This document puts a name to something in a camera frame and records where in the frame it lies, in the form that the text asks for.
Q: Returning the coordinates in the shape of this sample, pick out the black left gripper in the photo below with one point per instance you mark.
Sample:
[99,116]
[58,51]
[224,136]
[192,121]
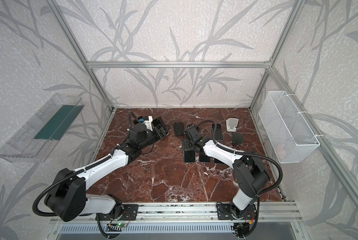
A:
[154,131]

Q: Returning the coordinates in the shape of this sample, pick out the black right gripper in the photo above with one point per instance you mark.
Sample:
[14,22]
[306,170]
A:
[189,144]

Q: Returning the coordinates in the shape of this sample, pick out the white-edged phone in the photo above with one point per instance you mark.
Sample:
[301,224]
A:
[218,132]

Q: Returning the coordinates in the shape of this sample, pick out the white front phone stand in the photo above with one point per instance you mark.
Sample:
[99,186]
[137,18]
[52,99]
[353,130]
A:
[232,124]

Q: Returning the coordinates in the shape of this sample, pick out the dark grey front phone stand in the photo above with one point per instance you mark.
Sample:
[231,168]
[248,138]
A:
[238,139]

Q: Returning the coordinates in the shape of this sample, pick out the black phone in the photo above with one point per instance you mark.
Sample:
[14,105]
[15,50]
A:
[218,161]

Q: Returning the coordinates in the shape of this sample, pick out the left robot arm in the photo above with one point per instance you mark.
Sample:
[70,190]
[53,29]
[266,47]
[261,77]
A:
[67,197]

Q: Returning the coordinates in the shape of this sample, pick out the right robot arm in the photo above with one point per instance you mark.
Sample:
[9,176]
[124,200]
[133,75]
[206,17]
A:
[251,173]

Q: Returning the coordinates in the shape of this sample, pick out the green circuit board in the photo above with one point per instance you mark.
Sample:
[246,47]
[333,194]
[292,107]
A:
[117,227]

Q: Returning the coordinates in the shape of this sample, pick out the white wire mesh basket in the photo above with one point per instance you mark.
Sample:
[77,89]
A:
[288,131]

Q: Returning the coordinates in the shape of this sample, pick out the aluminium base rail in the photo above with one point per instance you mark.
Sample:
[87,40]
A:
[207,212]

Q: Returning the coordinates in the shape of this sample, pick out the clear plastic wall tray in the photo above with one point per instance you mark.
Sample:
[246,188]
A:
[34,141]

